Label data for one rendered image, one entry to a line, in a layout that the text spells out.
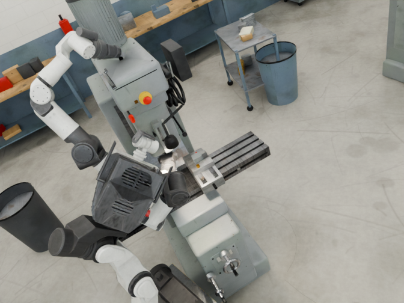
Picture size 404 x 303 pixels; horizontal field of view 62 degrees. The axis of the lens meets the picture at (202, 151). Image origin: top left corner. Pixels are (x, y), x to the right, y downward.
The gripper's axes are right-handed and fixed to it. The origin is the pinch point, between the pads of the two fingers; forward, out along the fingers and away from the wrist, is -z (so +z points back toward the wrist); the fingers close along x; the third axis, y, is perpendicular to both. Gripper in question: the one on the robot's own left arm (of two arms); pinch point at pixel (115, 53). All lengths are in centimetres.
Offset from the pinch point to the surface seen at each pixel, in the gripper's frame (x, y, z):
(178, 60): 8.7, 3.6, -48.1
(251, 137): 40, -44, -97
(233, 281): 32, -144, -81
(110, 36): -10.2, 11.5, -10.2
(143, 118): 4.0, -30.9, -17.2
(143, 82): 17.2, -14.6, 1.9
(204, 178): 21, -68, -57
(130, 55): 3.8, 0.1, -6.8
